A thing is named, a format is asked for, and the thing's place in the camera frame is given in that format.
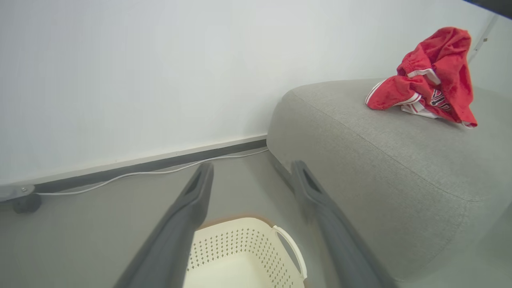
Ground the black caster wheel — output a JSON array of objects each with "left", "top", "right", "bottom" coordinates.
[{"left": 12, "top": 193, "right": 42, "bottom": 214}]

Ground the cream perforated laundry basket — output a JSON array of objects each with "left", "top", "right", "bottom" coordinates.
[{"left": 183, "top": 216, "right": 308, "bottom": 288}]

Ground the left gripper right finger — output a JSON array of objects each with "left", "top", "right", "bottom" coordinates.
[{"left": 290, "top": 160, "right": 397, "bottom": 288}]

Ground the plain red garment white trim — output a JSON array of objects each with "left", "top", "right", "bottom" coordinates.
[{"left": 396, "top": 27, "right": 478, "bottom": 128}]

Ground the red garment with striped print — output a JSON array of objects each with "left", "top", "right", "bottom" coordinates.
[{"left": 365, "top": 75, "right": 456, "bottom": 120}]

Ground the grey fabric sofa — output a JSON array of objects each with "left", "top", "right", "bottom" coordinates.
[{"left": 266, "top": 78, "right": 512, "bottom": 282}]

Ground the grey metal partition foot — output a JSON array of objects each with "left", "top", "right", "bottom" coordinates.
[{"left": 0, "top": 184, "right": 36, "bottom": 202}]

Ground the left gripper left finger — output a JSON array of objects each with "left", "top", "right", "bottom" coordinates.
[{"left": 114, "top": 162, "right": 215, "bottom": 288}]

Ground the white floor cable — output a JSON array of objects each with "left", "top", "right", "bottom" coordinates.
[{"left": 35, "top": 148, "right": 269, "bottom": 196}]

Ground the black baseboard strip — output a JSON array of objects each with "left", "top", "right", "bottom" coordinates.
[{"left": 34, "top": 138, "right": 268, "bottom": 194}]

